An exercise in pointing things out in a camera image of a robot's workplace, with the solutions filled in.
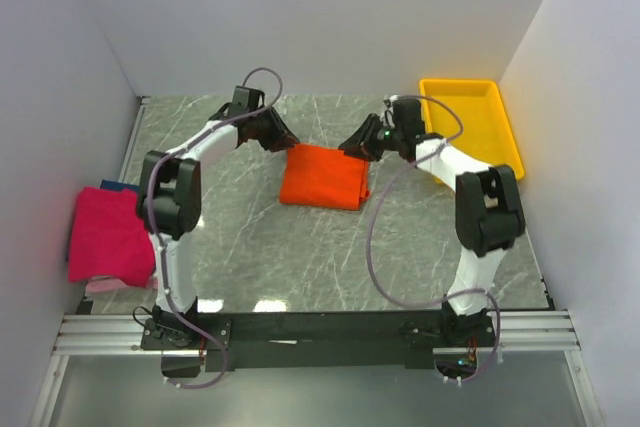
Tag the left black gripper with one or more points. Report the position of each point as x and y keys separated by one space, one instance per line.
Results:
x=282 y=139

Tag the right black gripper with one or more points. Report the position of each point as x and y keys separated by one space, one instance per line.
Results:
x=360 y=141

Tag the orange t shirt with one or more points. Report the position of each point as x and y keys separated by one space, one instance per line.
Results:
x=320 y=177

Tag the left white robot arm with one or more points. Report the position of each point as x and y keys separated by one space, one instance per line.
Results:
x=170 y=192

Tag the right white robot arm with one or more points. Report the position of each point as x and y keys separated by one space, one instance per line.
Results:
x=488 y=213

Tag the yellow plastic tray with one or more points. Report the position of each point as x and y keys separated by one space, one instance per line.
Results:
x=487 y=134

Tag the folded navy t shirt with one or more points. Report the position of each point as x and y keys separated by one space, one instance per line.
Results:
x=117 y=186

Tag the folded magenta t shirt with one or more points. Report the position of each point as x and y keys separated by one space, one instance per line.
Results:
x=108 y=239

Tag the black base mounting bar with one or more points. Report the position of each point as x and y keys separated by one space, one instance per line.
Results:
x=314 y=339

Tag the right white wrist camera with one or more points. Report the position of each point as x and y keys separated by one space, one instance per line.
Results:
x=388 y=111

